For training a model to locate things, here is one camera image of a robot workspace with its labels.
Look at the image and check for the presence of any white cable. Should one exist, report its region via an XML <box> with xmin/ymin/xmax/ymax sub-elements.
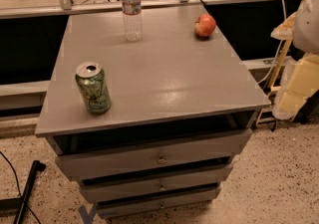
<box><xmin>257</xmin><ymin>0</ymin><xmax>288</xmax><ymax>86</ymax></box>

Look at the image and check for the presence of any red apple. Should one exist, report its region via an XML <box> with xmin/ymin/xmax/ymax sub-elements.
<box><xmin>194</xmin><ymin>14</ymin><xmax>216</xmax><ymax>38</ymax></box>

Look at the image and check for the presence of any grey drawer cabinet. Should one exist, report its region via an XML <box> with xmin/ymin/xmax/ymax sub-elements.
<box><xmin>34</xmin><ymin>4</ymin><xmax>272</xmax><ymax>220</ymax></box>

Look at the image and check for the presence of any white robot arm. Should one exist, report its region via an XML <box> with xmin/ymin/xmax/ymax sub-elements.
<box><xmin>271</xmin><ymin>0</ymin><xmax>319</xmax><ymax>119</ymax></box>

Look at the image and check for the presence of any grey bottom drawer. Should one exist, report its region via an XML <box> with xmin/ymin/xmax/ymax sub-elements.
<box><xmin>96</xmin><ymin>183</ymin><xmax>221</xmax><ymax>219</ymax></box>

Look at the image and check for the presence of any grey drawer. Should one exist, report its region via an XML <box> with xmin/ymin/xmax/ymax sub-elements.
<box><xmin>56</xmin><ymin>128</ymin><xmax>252</xmax><ymax>180</ymax></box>
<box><xmin>80</xmin><ymin>162</ymin><xmax>232</xmax><ymax>203</ymax></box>
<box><xmin>96</xmin><ymin>183</ymin><xmax>221</xmax><ymax>219</ymax></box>

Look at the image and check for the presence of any black floor cable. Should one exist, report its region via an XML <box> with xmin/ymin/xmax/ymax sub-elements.
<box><xmin>0</xmin><ymin>150</ymin><xmax>43</xmax><ymax>224</ymax></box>

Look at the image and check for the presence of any green soda can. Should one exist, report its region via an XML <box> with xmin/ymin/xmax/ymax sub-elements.
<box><xmin>75</xmin><ymin>62</ymin><xmax>112</xmax><ymax>113</ymax></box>

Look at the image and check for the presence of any yellow wooden frame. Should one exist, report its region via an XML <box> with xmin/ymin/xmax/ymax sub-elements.
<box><xmin>259</xmin><ymin>0</ymin><xmax>319</xmax><ymax>120</ymax></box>

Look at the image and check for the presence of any blue floor tape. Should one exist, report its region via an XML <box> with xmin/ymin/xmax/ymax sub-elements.
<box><xmin>79</xmin><ymin>205</ymin><xmax>96</xmax><ymax>224</ymax></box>

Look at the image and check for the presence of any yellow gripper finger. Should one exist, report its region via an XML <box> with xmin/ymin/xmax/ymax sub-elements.
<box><xmin>272</xmin><ymin>54</ymin><xmax>319</xmax><ymax>120</ymax></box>
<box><xmin>270</xmin><ymin>13</ymin><xmax>296</xmax><ymax>40</ymax></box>

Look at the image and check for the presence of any grey middle drawer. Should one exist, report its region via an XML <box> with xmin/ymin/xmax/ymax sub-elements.
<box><xmin>80</xmin><ymin>162</ymin><xmax>232</xmax><ymax>203</ymax></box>

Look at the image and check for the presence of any clear plastic water bottle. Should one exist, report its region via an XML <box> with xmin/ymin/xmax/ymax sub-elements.
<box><xmin>122</xmin><ymin>0</ymin><xmax>143</xmax><ymax>42</ymax></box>

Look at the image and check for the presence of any black stand leg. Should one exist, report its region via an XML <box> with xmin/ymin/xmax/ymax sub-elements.
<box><xmin>0</xmin><ymin>160</ymin><xmax>46</xmax><ymax>224</ymax></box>

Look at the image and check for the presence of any grey top drawer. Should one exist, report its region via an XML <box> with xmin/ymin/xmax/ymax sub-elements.
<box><xmin>56</xmin><ymin>128</ymin><xmax>252</xmax><ymax>180</ymax></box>

